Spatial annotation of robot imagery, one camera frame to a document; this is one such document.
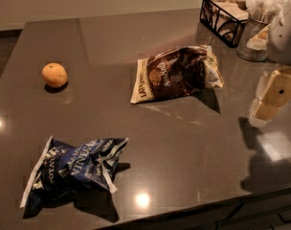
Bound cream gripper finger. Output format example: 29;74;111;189
249;71;280;127

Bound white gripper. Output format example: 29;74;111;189
261;0;291;107

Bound brown chip bag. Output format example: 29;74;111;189
130;45;224;104

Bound blue chip bag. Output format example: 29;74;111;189
20;136;129;210

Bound metal utensil cup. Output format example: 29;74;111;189
236;17;267;62

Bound white plastic cutlery packets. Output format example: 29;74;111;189
245;0;287;24

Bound orange fruit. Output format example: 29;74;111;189
41;62;67;88

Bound black wire napkin holder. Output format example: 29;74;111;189
200;0;248;48

